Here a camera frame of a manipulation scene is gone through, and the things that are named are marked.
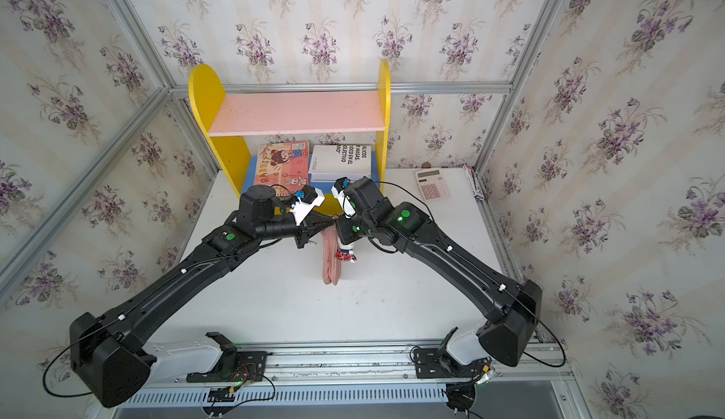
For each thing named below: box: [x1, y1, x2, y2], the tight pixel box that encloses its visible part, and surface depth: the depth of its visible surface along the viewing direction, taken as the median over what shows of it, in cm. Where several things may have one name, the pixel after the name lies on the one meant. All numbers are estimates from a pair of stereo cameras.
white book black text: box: [308, 145, 372, 183], surface depth 100 cm
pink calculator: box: [414, 167, 453, 202], surface depth 116 cm
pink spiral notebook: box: [254, 140, 311, 200], surface depth 104 cm
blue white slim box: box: [461, 163, 485, 202], surface depth 117 cm
